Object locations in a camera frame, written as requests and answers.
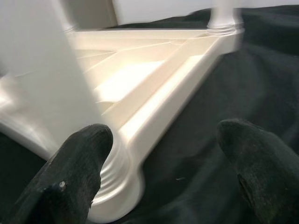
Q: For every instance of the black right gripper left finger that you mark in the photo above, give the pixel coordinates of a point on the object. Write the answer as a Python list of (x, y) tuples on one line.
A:
[(70, 175)]

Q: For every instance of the white plastic table top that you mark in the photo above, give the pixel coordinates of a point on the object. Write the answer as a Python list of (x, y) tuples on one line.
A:
[(144, 70)]

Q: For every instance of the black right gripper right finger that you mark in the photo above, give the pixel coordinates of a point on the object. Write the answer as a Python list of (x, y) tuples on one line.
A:
[(264, 168)]

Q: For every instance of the black table cloth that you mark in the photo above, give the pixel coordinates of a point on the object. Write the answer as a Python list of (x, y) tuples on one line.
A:
[(233, 116)]

